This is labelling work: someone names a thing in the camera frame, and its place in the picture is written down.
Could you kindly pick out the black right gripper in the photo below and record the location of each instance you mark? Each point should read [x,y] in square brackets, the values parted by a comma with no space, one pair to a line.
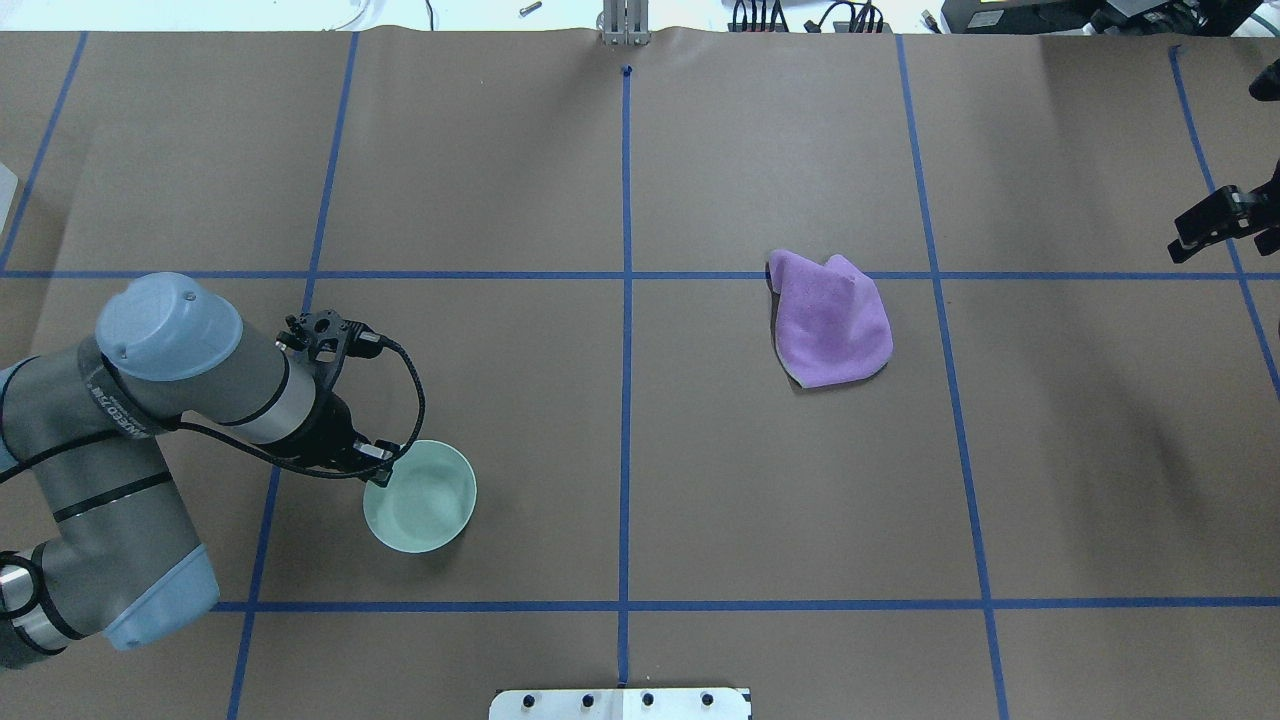
[1216,220]

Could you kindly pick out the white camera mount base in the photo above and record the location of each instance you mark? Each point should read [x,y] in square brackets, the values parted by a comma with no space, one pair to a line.
[624,703]

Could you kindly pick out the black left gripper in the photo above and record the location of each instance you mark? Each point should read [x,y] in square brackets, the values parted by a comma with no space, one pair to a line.
[327,430]

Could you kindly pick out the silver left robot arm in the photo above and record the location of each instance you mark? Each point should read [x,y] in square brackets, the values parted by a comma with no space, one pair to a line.
[166,354]

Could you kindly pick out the mint green bowl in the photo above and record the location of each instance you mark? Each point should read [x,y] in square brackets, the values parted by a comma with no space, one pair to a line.
[428,501]

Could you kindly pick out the aluminium frame post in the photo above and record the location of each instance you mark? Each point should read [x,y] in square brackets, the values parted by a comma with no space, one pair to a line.
[624,23]

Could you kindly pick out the purple cloth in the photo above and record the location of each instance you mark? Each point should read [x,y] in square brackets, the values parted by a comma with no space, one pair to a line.
[830,326]

